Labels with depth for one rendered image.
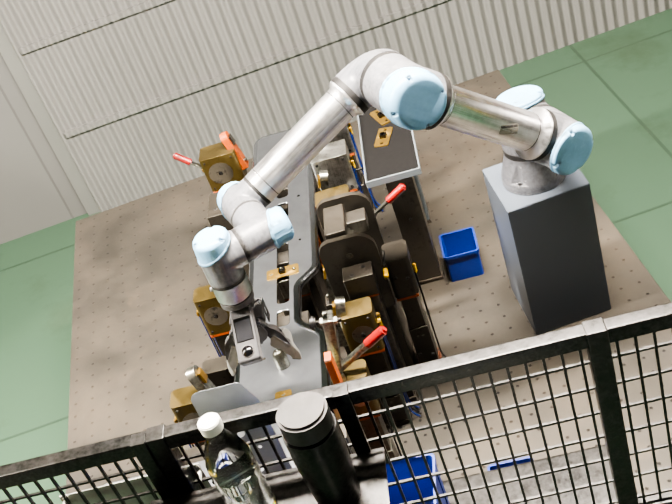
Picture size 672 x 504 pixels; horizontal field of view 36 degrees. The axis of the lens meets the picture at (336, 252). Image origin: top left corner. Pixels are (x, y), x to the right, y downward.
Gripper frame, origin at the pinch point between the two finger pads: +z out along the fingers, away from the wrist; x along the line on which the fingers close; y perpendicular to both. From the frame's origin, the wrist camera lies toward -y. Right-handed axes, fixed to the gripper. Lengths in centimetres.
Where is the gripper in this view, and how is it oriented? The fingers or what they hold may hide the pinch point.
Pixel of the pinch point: (267, 370)
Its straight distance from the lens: 219.7
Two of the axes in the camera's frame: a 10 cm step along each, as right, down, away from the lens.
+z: 2.8, 7.5, 5.9
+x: -9.6, 2.6, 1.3
